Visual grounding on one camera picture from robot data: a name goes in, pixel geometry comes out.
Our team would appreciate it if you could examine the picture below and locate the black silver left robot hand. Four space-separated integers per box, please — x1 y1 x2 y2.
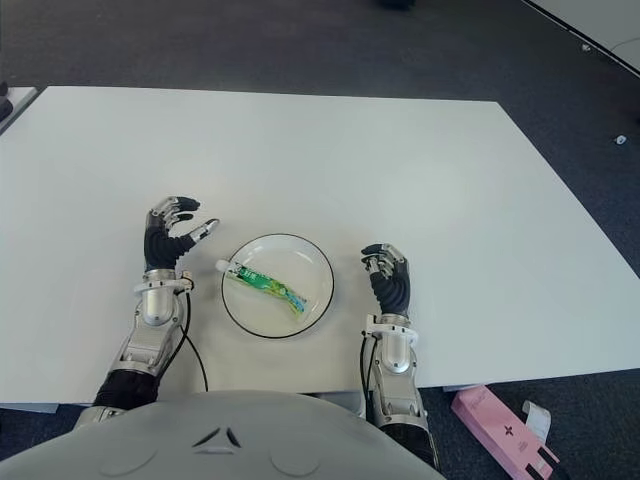
143 195 221 274

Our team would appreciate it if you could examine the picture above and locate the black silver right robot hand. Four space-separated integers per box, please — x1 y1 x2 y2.
359 243 412 317

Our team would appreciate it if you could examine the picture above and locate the green toothpaste tube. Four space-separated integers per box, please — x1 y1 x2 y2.
214 258 310 324

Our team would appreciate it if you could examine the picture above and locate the white plate with black rim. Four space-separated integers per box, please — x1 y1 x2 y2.
221 232 335 341

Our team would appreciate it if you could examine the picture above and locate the pink cardboard box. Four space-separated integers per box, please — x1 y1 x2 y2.
451 385 560 480

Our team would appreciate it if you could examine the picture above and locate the white paper receipt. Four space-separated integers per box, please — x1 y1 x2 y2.
519 399 553 444

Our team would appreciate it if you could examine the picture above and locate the white side table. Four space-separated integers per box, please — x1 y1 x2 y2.
0 87 42 136

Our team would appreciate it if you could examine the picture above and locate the grey robot torso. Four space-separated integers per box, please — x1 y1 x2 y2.
0 389 446 480

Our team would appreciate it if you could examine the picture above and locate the white desk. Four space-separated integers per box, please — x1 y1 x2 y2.
522 0 640 79

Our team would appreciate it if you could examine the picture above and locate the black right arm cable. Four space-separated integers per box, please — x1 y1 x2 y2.
360 337 375 401

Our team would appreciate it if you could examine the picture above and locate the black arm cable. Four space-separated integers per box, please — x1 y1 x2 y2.
177 292 210 394
360 337 375 401

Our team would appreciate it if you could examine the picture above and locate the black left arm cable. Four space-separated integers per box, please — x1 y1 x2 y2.
177 292 210 394

